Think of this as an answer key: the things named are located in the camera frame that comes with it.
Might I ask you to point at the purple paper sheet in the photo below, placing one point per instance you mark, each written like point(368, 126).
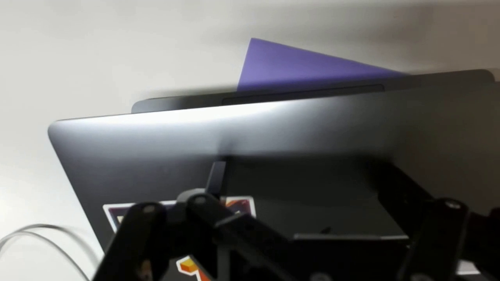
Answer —
point(298, 64)

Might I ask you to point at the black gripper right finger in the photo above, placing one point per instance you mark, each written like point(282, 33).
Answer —
point(443, 234)

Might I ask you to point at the grey laptop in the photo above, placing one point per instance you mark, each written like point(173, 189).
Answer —
point(157, 150)

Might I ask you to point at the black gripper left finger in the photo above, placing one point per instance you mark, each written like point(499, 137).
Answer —
point(141, 234)

